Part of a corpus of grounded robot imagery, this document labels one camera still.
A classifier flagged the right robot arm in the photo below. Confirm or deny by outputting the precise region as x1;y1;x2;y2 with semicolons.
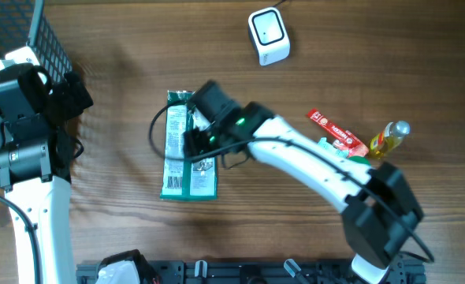
184;80;423;283

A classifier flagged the green 3M package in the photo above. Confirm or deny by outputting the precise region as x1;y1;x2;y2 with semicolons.
160;91;217;201

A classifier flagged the green lidded jar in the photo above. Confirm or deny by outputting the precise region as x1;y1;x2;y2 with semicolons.
348;155;370;166

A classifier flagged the red stick sachet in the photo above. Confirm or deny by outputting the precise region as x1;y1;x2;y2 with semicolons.
307;109;369;158

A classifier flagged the teal pack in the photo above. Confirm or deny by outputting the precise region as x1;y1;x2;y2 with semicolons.
318;137;348;158

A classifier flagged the left black camera cable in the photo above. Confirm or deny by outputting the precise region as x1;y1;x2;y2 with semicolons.
0;187;43;284

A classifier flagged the right black camera cable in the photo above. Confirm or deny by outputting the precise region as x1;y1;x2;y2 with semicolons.
148;98;436;264

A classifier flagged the white barcode scanner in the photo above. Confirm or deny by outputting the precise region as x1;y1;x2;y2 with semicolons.
247;6;291;66

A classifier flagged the grey plastic mesh basket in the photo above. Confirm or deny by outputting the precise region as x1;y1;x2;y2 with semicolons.
0;0;74;186

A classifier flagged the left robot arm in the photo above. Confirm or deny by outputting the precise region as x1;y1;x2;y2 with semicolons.
0;63;93;283

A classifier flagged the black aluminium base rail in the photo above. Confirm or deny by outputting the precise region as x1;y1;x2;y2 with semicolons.
74;258;426;284

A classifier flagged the black camera cable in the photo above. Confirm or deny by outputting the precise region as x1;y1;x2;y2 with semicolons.
0;187;43;284
148;98;436;264

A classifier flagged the yellow oil bottle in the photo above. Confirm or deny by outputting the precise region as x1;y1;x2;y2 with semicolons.
369;121;411;159

